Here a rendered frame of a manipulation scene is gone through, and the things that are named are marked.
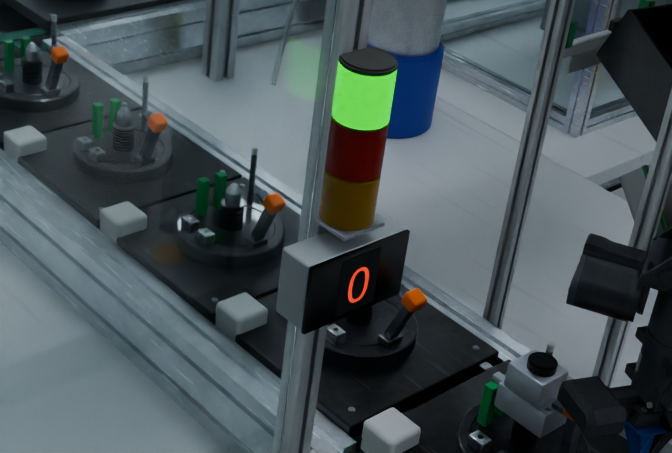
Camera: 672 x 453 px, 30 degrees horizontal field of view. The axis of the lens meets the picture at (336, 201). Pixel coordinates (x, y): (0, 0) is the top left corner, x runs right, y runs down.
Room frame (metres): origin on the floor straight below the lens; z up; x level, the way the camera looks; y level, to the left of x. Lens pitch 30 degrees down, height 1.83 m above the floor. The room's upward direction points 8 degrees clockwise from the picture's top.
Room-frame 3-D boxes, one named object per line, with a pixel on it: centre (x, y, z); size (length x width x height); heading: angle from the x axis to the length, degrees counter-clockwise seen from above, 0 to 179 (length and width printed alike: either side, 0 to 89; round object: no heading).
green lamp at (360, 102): (0.97, -0.01, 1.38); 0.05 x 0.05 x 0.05
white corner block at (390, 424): (1.02, -0.09, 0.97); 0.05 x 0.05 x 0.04; 46
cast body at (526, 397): (1.03, -0.22, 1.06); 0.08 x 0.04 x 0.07; 46
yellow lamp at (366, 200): (0.97, -0.01, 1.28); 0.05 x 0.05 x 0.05
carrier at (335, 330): (1.20, -0.04, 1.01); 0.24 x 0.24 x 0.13; 46
